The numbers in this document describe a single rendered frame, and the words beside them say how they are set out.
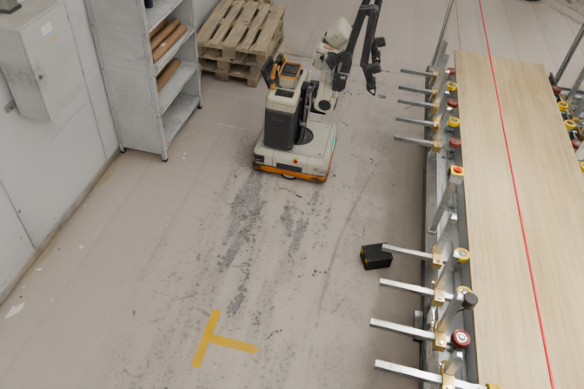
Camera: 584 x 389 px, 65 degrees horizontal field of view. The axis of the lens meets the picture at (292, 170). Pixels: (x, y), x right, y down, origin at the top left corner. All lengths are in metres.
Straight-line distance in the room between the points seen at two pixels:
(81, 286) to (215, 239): 0.98
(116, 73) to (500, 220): 2.94
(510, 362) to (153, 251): 2.46
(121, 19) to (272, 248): 2.00
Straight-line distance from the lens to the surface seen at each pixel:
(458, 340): 2.38
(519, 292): 2.68
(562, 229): 3.12
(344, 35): 3.48
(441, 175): 3.54
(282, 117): 3.73
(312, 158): 3.93
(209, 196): 3.96
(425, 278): 2.77
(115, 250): 3.72
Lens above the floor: 2.86
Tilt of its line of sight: 43 degrees down
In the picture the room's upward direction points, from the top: 6 degrees clockwise
